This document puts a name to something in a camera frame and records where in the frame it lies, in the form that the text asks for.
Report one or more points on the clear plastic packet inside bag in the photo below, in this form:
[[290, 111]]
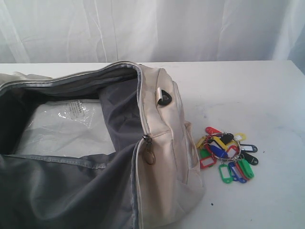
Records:
[[73, 128]]

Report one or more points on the cream duffel bag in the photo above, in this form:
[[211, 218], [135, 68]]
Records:
[[151, 179]]

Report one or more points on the white backdrop curtain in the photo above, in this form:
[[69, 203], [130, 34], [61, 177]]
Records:
[[34, 31]]

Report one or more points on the colourful key tag bunch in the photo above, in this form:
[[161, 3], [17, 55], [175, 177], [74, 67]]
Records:
[[235, 157]]

